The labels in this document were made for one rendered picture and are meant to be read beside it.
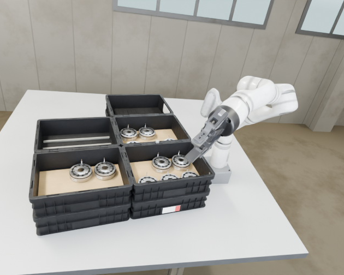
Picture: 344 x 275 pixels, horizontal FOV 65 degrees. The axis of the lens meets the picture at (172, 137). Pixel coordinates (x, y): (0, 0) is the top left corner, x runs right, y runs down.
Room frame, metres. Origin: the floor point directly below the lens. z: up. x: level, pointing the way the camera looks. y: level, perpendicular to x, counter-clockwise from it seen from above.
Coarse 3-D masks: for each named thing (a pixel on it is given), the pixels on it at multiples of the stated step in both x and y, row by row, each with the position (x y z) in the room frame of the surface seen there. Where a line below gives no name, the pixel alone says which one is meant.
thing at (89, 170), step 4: (76, 164) 0.99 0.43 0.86; (80, 164) 1.00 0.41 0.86; (84, 164) 1.00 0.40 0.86; (72, 168) 0.96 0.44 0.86; (88, 168) 0.98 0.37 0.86; (72, 172) 0.94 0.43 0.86; (88, 172) 0.95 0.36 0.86; (76, 176) 0.91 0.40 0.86; (80, 176) 0.92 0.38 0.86; (84, 176) 0.92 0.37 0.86
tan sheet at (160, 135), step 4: (156, 132) 1.46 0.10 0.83; (160, 132) 1.46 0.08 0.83; (164, 132) 1.47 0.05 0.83; (168, 132) 1.48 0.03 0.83; (172, 132) 1.49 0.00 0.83; (156, 136) 1.40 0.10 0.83; (160, 136) 1.41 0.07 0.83; (164, 136) 1.42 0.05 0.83; (172, 136) 1.44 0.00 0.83; (136, 140) 1.33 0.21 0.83; (140, 140) 1.33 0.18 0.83; (144, 140) 1.34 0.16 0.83; (148, 140) 1.35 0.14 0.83; (152, 140) 1.36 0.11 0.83; (160, 140) 1.37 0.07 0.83
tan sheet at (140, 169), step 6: (138, 162) 1.13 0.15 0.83; (144, 162) 1.14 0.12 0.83; (150, 162) 1.15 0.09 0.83; (132, 168) 1.07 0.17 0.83; (138, 168) 1.08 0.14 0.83; (144, 168) 1.09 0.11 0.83; (150, 168) 1.10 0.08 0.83; (192, 168) 1.16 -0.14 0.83; (138, 174) 1.03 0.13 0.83; (144, 174) 1.04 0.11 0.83; (150, 174) 1.05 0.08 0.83; (156, 174) 1.06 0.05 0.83; (162, 174) 1.07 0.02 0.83; (174, 174) 1.08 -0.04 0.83; (180, 174) 1.09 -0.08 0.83; (198, 174) 1.11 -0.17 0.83
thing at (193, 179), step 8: (144, 144) 1.16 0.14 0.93; (152, 144) 1.17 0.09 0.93; (160, 144) 1.19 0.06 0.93; (168, 144) 1.21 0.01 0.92; (192, 144) 1.24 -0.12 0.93; (128, 160) 1.00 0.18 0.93; (128, 168) 0.95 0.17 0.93; (208, 168) 1.06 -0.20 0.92; (192, 176) 0.97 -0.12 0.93; (200, 176) 0.98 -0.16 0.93; (208, 176) 0.99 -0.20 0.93; (136, 184) 0.85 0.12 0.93; (144, 184) 0.86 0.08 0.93; (152, 184) 0.88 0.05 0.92; (160, 184) 0.89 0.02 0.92; (168, 184) 0.91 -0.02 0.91
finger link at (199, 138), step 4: (208, 124) 0.51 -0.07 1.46; (212, 124) 0.51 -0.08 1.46; (204, 128) 0.51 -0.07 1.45; (208, 128) 0.51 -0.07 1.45; (204, 132) 0.51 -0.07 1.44; (208, 132) 0.51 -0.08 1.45; (196, 136) 0.49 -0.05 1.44; (200, 136) 0.49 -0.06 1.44; (204, 136) 0.50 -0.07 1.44; (196, 140) 0.48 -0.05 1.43; (200, 140) 0.48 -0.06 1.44
